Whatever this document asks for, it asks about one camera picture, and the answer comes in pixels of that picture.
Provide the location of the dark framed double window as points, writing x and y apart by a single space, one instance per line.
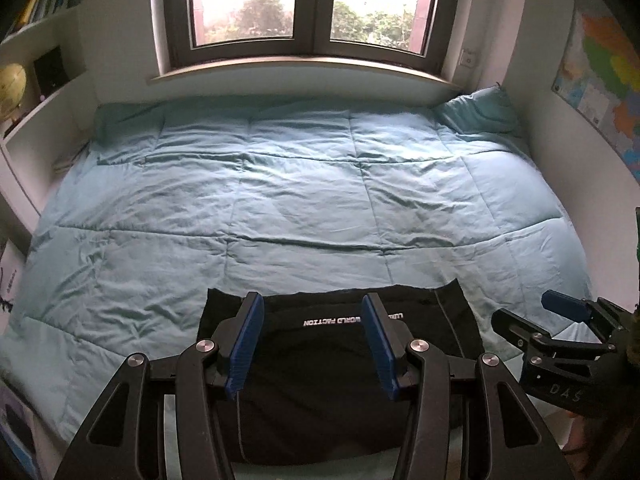
413 34

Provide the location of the colourful wall map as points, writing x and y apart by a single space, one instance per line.
598 76

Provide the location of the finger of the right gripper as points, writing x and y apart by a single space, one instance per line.
601 316
522 334

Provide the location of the teal pillow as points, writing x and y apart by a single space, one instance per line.
487 110

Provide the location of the black jacket with grey piping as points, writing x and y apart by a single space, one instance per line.
312 393

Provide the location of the light teal quilted duvet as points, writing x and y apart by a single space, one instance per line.
277 195

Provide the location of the black box on shelf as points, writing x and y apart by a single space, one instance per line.
50 73

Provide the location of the wooden window sill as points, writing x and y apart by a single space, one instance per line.
279 61

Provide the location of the white wall socket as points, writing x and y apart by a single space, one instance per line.
468 58

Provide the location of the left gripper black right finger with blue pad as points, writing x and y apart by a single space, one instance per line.
504 436

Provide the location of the white wall shelf unit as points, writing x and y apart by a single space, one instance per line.
38 150

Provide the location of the yellow globe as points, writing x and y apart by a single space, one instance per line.
13 83

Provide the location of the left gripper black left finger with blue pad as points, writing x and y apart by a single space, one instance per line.
122 437

